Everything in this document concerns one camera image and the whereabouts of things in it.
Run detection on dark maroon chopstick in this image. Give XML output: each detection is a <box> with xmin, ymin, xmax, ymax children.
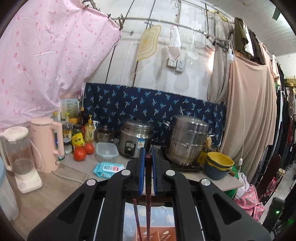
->
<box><xmin>145</xmin><ymin>154</ymin><xmax>152</xmax><ymax>240</ymax></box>

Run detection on silver rice cooker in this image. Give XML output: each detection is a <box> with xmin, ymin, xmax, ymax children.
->
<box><xmin>118</xmin><ymin>119</ymin><xmax>154</xmax><ymax>159</ymax></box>

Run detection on black induction cooktop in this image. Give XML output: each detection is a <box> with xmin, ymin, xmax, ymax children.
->
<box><xmin>169</xmin><ymin>161</ymin><xmax>203</xmax><ymax>173</ymax></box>

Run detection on blue wet wipes pack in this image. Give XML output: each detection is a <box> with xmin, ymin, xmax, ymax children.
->
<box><xmin>93</xmin><ymin>162</ymin><xmax>125</xmax><ymax>179</ymax></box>

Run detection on clear lidded food container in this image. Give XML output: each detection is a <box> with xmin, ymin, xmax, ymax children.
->
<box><xmin>95</xmin><ymin>142</ymin><xmax>119</xmax><ymax>163</ymax></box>

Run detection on small glass lidded pot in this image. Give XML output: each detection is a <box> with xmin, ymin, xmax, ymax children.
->
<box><xmin>94</xmin><ymin>125</ymin><xmax>115</xmax><ymax>143</ymax></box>

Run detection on large stainless steamer pot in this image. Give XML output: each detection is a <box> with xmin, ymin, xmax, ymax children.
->
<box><xmin>163</xmin><ymin>115</ymin><xmax>214</xmax><ymax>166</ymax></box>

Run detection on pink utensil holder basket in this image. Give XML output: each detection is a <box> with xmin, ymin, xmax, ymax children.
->
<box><xmin>133</xmin><ymin>226</ymin><xmax>177</xmax><ymax>241</ymax></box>

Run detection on right red tomato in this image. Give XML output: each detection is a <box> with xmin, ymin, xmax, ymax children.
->
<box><xmin>84</xmin><ymin>143</ymin><xmax>95</xmax><ymax>155</ymax></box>

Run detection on red tomato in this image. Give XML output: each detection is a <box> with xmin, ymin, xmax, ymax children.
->
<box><xmin>84</xmin><ymin>143</ymin><xmax>95</xmax><ymax>155</ymax></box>
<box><xmin>73</xmin><ymin>148</ymin><xmax>87</xmax><ymax>162</ymax></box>

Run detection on dark blue bowl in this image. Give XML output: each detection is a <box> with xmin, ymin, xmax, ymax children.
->
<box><xmin>204</xmin><ymin>163</ymin><xmax>232</xmax><ymax>180</ymax></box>

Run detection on yellow oil bottle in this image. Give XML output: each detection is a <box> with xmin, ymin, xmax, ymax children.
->
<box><xmin>84</xmin><ymin>114</ymin><xmax>95</xmax><ymax>143</ymax></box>

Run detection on left red tomato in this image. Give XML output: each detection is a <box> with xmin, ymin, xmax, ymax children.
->
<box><xmin>73</xmin><ymin>148</ymin><xmax>87</xmax><ymax>162</ymax></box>

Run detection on navy blue patterned cloth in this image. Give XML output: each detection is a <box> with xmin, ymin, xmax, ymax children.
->
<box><xmin>83</xmin><ymin>83</ymin><xmax>226</xmax><ymax>147</ymax></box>

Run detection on yellow bowl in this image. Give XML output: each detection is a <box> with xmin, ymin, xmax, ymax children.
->
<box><xmin>207</xmin><ymin>152</ymin><xmax>234</xmax><ymax>167</ymax></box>

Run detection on yellow seasoning packet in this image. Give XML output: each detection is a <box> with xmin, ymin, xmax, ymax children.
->
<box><xmin>72</xmin><ymin>133</ymin><xmax>85</xmax><ymax>146</ymax></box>

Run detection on soy sauce bottle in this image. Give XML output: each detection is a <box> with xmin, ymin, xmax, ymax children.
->
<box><xmin>63</xmin><ymin>113</ymin><xmax>72</xmax><ymax>140</ymax></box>

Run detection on pink floral bag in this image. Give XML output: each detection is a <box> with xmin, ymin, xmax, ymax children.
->
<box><xmin>234</xmin><ymin>185</ymin><xmax>265</xmax><ymax>222</ymax></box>

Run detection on pink electric kettle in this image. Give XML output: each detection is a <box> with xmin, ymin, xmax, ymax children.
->
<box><xmin>30</xmin><ymin>117</ymin><xmax>65</xmax><ymax>173</ymax></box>

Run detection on yellow hanging cutting board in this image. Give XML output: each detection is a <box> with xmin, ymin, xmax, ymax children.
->
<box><xmin>136</xmin><ymin>25</ymin><xmax>162</xmax><ymax>61</ymax></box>

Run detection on white hanging strainer ladle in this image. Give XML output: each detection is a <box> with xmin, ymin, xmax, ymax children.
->
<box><xmin>186</xmin><ymin>31</ymin><xmax>199</xmax><ymax>60</ymax></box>

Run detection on beige hanging curtain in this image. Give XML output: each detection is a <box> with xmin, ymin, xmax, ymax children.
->
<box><xmin>207</xmin><ymin>44</ymin><xmax>277</xmax><ymax>181</ymax></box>

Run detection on white blender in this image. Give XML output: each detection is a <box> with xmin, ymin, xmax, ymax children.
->
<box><xmin>1</xmin><ymin>126</ymin><xmax>43</xmax><ymax>194</ymax></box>

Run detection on blue rimmed plastic bin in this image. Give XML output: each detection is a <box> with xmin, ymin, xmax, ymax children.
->
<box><xmin>0</xmin><ymin>159</ymin><xmax>19</xmax><ymax>221</ymax></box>

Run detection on pink floral curtain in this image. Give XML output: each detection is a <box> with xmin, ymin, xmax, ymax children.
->
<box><xmin>1</xmin><ymin>1</ymin><xmax>121</xmax><ymax>130</ymax></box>

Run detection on wall power socket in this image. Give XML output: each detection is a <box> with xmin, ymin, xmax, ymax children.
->
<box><xmin>167</xmin><ymin>59</ymin><xmax>185</xmax><ymax>73</ymax></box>

